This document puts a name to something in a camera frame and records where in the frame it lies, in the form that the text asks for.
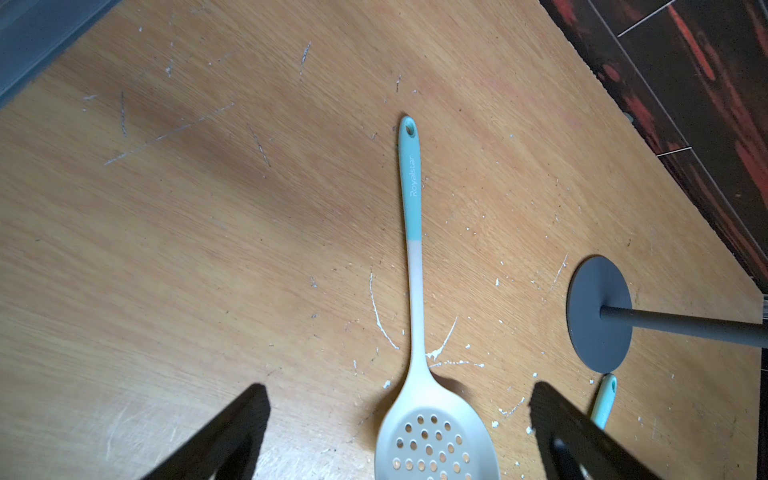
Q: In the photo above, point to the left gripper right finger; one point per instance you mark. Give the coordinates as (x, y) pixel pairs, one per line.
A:
(571, 445)

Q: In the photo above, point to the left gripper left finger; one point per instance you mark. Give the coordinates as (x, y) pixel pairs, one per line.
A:
(227, 447)

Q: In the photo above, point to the white teal skimmer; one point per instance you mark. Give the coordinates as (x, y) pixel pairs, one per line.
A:
(429, 432)
(604, 400)

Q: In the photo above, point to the grey utensil rack stand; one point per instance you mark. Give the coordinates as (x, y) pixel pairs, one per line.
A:
(601, 320)

